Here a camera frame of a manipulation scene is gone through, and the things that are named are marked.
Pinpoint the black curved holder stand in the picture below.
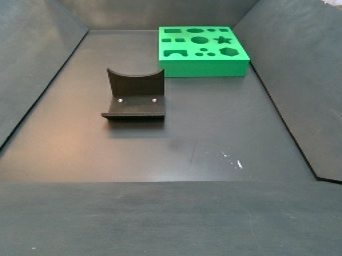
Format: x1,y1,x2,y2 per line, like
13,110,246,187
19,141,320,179
102,69,166,120

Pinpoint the green shape sorter box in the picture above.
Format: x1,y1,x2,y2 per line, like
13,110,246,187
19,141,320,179
158,26,250,78

